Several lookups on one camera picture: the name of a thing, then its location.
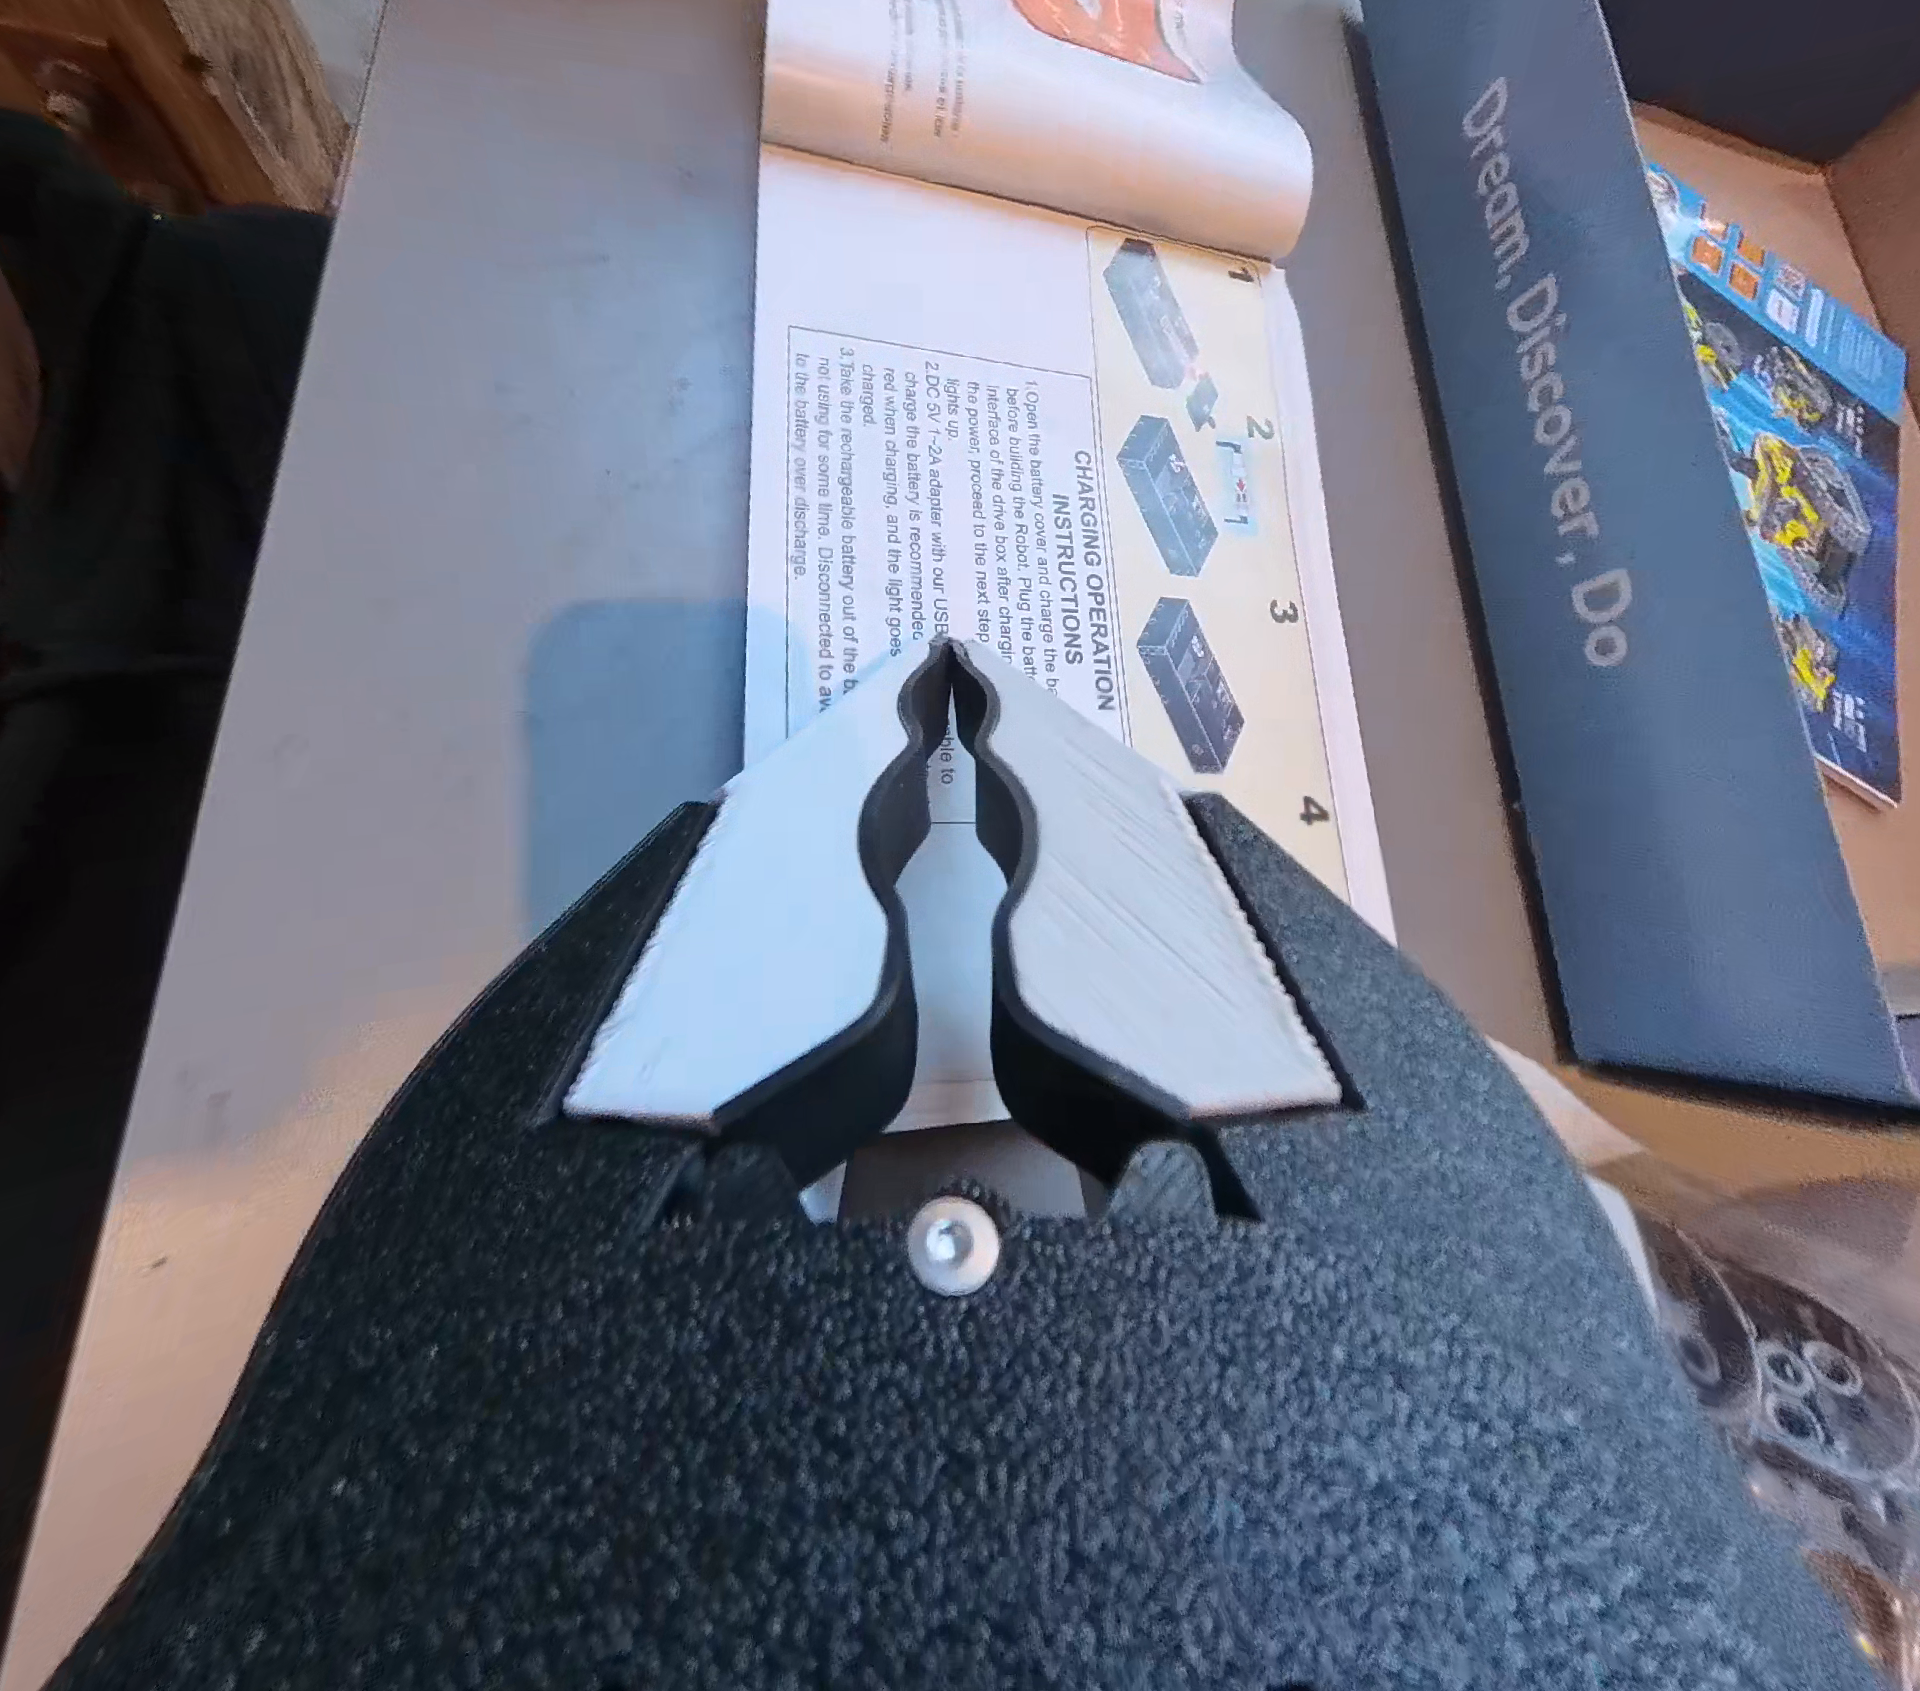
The clear bag dark wheels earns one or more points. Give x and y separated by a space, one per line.
1785 1406

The grey desk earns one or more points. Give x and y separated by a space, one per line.
495 447

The blue-cover instruction booklet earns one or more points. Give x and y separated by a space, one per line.
931 267

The blue cardboard box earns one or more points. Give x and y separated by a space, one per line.
1574 447

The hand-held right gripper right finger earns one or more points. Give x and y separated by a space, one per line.
1170 957

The thin blue printed leaflet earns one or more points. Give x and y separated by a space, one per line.
1785 477

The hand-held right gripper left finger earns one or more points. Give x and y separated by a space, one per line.
751 943

